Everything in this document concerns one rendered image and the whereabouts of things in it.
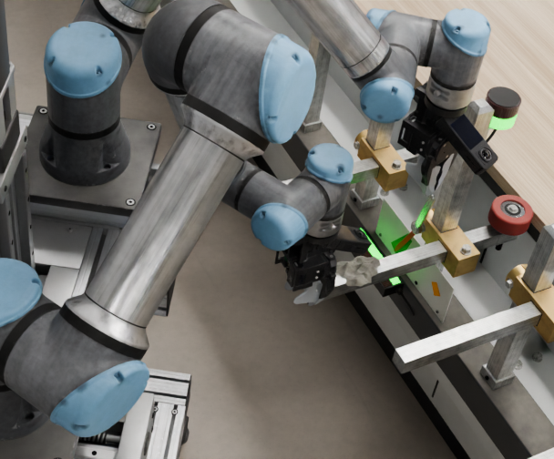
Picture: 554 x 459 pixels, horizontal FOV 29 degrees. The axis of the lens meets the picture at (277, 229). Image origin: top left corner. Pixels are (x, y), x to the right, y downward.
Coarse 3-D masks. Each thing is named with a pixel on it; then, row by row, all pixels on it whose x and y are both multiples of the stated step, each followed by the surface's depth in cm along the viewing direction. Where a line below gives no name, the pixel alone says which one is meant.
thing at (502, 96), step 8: (496, 88) 187; (504, 88) 188; (488, 96) 186; (496, 96) 186; (504, 96) 186; (512, 96) 186; (496, 104) 184; (504, 104) 184; (512, 104) 185; (488, 128) 187
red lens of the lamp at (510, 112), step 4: (492, 88) 187; (488, 92) 187; (516, 92) 187; (488, 100) 185; (520, 100) 186; (488, 104) 185; (492, 104) 185; (496, 108) 185; (500, 108) 184; (504, 108) 184; (508, 108) 184; (512, 108) 184; (516, 108) 185; (496, 112) 185; (500, 112) 185; (504, 112) 185; (508, 112) 185; (512, 112) 185; (516, 112) 186; (496, 116) 186; (500, 116) 185; (504, 116) 185; (508, 116) 185; (512, 116) 186
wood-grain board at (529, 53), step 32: (384, 0) 250; (416, 0) 252; (448, 0) 253; (480, 0) 254; (512, 0) 256; (544, 0) 257; (512, 32) 247; (544, 32) 248; (512, 64) 238; (544, 64) 239; (480, 96) 229; (544, 96) 231; (512, 128) 223; (544, 128) 224; (512, 160) 216; (544, 160) 217; (512, 192) 211; (544, 192) 210; (544, 224) 204
